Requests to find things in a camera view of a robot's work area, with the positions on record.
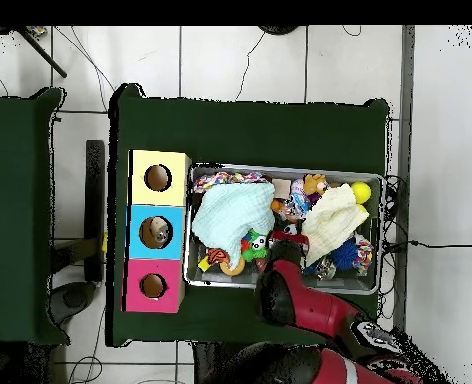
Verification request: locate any wooden box with three holes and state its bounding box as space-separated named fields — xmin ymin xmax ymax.
xmin=120 ymin=148 xmax=193 ymax=314

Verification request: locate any green spiky toy with eyes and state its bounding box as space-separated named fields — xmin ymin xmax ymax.
xmin=241 ymin=229 xmax=270 ymax=263

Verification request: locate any crushed clear bottle blue label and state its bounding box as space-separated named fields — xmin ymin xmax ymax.
xmin=277 ymin=179 xmax=313 ymax=223

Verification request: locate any cream muslin cloth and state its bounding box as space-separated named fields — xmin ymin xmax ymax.
xmin=301 ymin=183 xmax=370 ymax=267

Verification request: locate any plain wooden block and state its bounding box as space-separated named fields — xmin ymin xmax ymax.
xmin=271 ymin=178 xmax=293 ymax=200

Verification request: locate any blue spiky ball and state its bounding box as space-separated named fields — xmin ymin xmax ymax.
xmin=331 ymin=238 xmax=359 ymax=271

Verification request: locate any brown plush animal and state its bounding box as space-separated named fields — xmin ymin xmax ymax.
xmin=302 ymin=172 xmax=328 ymax=197

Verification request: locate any mint green muslin cloth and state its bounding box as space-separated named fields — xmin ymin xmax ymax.
xmin=191 ymin=181 xmax=276 ymax=269

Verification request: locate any orange tiger plush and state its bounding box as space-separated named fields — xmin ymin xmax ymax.
xmin=205 ymin=247 xmax=232 ymax=267

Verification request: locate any yellow ball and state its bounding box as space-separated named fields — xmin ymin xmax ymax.
xmin=349 ymin=181 xmax=373 ymax=206

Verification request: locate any crumpled confetti print paper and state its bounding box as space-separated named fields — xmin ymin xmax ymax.
xmin=192 ymin=171 xmax=231 ymax=194

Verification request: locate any dark green table cloth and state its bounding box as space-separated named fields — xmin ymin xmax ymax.
xmin=105 ymin=82 xmax=391 ymax=348
xmin=0 ymin=86 xmax=70 ymax=346

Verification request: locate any black upright panel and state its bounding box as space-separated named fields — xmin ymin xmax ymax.
xmin=83 ymin=138 xmax=107 ymax=283

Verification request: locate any black round object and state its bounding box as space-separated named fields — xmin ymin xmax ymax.
xmin=257 ymin=25 xmax=301 ymax=36

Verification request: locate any dark grey floor base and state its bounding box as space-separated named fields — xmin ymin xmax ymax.
xmin=45 ymin=280 xmax=98 ymax=326

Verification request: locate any black tripod leg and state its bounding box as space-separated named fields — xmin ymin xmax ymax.
xmin=17 ymin=26 xmax=68 ymax=80

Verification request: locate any silver wire mesh bin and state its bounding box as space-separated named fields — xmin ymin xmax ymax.
xmin=182 ymin=161 xmax=386 ymax=296

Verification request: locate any black cable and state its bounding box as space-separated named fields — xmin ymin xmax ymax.
xmin=381 ymin=173 xmax=472 ymax=251

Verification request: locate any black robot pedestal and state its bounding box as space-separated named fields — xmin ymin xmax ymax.
xmin=192 ymin=342 xmax=229 ymax=384

